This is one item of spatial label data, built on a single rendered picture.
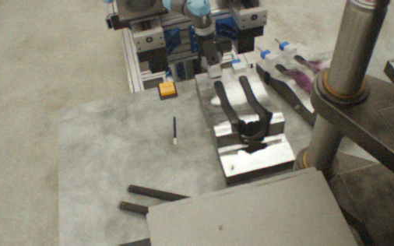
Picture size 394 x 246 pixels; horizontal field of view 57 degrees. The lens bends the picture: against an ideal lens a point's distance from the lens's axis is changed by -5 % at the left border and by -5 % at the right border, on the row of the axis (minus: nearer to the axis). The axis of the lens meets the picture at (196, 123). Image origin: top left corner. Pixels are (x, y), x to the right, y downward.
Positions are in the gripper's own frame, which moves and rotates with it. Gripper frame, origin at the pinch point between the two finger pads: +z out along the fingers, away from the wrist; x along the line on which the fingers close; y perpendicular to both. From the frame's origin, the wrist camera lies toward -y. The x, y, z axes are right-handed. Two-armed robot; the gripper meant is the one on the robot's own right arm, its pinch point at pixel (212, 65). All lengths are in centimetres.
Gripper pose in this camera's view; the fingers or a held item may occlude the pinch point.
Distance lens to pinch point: 158.9
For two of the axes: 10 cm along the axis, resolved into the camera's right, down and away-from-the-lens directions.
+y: -2.4, -8.3, 5.1
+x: -9.6, 3.0, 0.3
